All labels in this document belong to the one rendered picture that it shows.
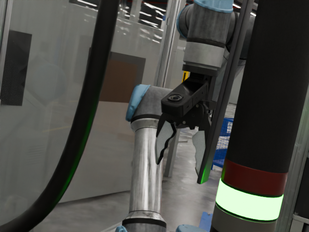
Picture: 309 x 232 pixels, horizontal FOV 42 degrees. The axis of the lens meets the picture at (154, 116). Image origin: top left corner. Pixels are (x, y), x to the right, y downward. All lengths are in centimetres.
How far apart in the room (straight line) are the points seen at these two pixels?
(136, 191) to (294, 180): 41
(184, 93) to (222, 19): 16
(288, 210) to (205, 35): 57
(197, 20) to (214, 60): 8
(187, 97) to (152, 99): 44
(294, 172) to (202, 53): 48
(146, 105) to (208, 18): 45
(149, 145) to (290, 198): 40
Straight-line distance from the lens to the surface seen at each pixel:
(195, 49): 76
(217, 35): 77
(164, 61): 166
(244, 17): 22
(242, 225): 21
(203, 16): 77
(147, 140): 111
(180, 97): 71
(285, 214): 114
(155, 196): 106
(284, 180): 22
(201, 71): 76
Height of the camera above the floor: 167
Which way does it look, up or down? 7 degrees down
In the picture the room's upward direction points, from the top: 11 degrees clockwise
